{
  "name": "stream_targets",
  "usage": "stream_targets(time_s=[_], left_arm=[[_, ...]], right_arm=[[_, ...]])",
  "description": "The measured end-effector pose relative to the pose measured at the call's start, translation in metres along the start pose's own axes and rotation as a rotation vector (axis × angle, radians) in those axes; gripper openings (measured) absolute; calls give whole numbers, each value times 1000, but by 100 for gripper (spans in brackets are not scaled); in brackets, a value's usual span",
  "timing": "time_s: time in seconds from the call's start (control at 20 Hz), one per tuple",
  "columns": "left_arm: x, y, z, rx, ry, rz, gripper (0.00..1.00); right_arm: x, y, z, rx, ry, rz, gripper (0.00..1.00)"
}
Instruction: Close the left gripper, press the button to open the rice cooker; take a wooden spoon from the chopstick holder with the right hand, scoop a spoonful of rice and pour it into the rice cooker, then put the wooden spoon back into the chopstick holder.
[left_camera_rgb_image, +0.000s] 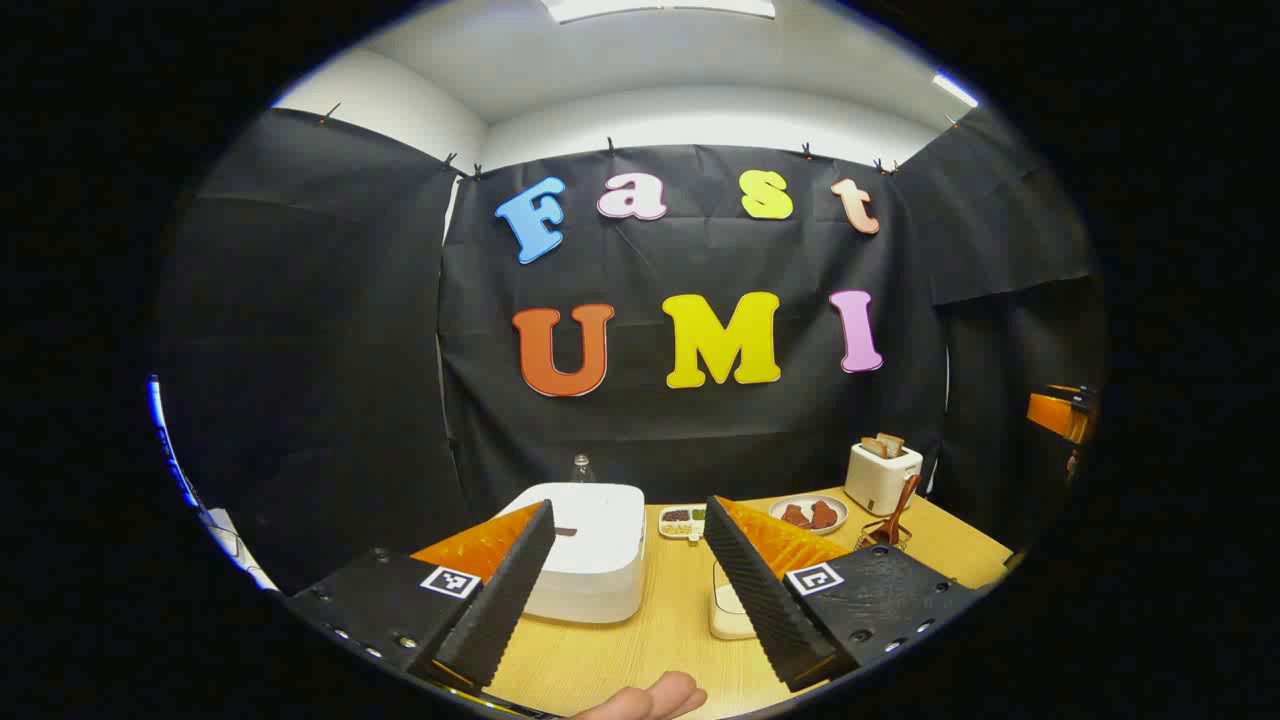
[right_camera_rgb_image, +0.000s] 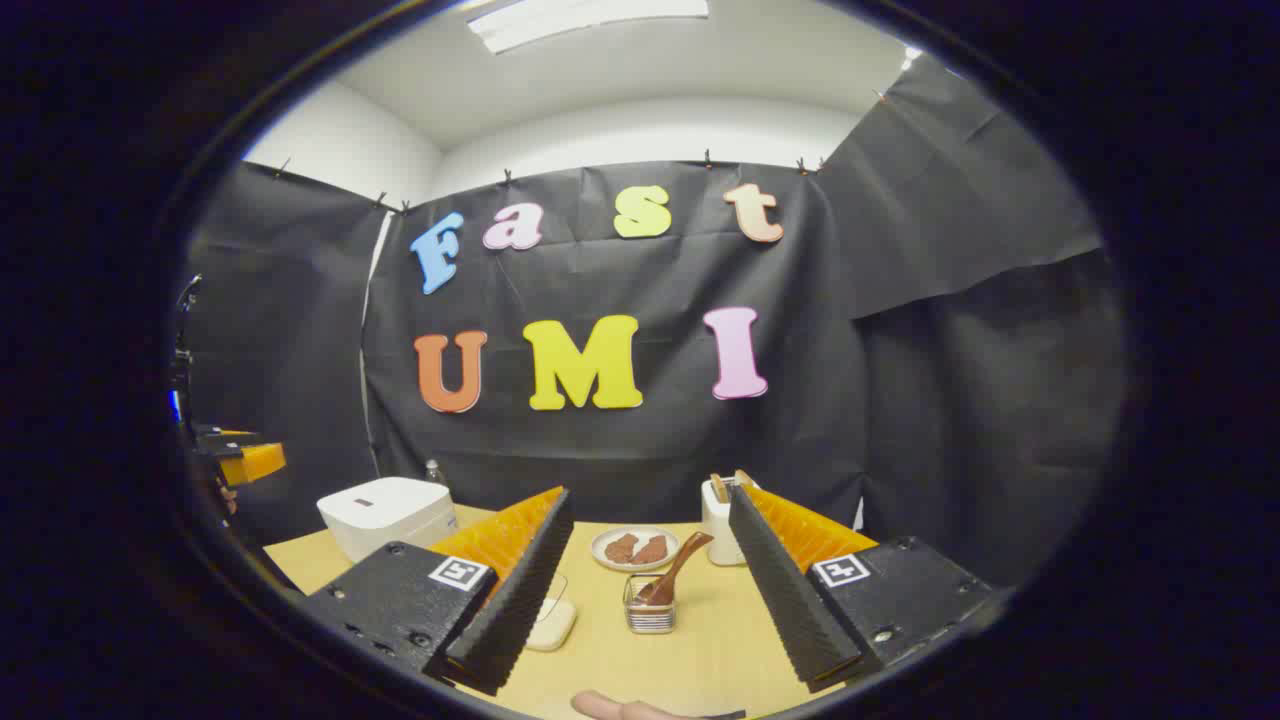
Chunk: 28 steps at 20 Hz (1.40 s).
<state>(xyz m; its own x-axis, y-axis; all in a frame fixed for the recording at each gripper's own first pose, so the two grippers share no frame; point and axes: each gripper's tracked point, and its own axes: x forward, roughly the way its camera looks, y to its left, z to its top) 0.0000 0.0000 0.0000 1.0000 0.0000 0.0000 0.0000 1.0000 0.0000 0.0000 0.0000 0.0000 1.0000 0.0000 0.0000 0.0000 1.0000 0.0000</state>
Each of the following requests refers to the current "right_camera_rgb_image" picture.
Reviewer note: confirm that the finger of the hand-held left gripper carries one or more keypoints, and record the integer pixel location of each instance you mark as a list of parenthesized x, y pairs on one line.
[(255, 460)]

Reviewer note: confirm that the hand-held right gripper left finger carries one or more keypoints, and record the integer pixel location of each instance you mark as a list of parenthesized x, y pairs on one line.
[(510, 610)]

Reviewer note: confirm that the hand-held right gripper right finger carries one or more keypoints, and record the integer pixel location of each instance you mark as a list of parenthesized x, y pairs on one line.
[(790, 600)]

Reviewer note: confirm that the clear box of rice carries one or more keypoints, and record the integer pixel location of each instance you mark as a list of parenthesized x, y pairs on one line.
[(552, 625)]

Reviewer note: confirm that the brown wooden spoon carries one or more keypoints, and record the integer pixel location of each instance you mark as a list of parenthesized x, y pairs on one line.
[(675, 570)]

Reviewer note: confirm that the white rice cooker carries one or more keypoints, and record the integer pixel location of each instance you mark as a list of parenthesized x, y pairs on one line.
[(385, 515)]

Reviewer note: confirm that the white toaster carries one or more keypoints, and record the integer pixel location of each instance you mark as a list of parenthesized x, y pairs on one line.
[(718, 535)]

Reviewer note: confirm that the white round plate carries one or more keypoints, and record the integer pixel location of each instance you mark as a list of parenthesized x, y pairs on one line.
[(625, 565)]

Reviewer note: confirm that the brown meat piece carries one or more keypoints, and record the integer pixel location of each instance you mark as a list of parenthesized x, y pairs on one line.
[(620, 548), (650, 550)]

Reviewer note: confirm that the clear plastic bottle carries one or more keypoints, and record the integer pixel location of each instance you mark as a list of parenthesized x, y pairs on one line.
[(434, 473)]

